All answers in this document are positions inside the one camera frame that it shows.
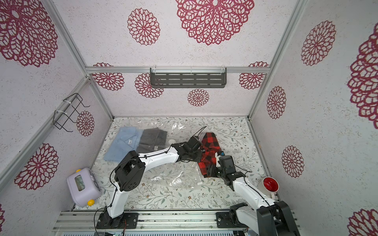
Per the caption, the red black plaid shirt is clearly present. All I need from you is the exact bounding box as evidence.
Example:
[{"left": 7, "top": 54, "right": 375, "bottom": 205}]
[{"left": 198, "top": 132, "right": 222, "bottom": 178}]

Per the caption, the dark grey shirt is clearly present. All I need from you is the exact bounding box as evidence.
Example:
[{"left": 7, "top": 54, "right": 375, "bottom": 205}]
[{"left": 136, "top": 128, "right": 167, "bottom": 153}]

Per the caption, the clear plastic vacuum bag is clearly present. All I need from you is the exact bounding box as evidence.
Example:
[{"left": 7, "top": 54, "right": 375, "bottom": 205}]
[{"left": 92, "top": 118, "right": 211, "bottom": 189}]

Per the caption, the light blue shirt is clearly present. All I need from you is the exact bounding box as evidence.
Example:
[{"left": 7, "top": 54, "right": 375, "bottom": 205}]
[{"left": 104, "top": 126, "right": 143, "bottom": 162}]

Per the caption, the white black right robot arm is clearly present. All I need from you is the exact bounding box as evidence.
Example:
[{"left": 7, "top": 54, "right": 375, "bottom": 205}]
[{"left": 211, "top": 155, "right": 300, "bottom": 236}]

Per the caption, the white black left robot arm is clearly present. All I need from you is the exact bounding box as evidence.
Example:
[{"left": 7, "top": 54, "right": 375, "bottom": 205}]
[{"left": 105, "top": 136, "right": 202, "bottom": 219}]

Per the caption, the red white mug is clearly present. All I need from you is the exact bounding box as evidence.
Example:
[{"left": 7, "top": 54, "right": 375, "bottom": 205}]
[{"left": 258, "top": 177, "right": 280, "bottom": 199}]

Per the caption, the lilac toy toaster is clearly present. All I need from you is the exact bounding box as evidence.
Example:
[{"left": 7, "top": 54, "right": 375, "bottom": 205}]
[{"left": 67, "top": 167, "right": 102, "bottom": 207}]

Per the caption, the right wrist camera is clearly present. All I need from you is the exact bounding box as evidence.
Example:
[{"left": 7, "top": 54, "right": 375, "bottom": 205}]
[{"left": 215, "top": 151, "right": 224, "bottom": 167}]

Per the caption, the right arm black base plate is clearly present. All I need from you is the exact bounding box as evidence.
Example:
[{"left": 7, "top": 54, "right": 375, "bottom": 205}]
[{"left": 216, "top": 203, "right": 248, "bottom": 228}]

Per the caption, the dark grey wall shelf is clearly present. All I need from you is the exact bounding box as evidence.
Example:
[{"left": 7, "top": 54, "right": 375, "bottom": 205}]
[{"left": 150, "top": 67, "right": 227, "bottom": 89}]

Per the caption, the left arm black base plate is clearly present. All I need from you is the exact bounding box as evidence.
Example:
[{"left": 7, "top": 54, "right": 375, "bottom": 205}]
[{"left": 95, "top": 211, "right": 139, "bottom": 230}]

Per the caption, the black wire wall rack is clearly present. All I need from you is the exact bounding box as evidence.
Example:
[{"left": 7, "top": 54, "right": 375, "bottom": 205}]
[{"left": 52, "top": 92, "right": 90, "bottom": 133}]

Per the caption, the aluminium mounting rail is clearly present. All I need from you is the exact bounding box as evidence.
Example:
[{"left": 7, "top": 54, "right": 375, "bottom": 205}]
[{"left": 52, "top": 209, "right": 246, "bottom": 233}]

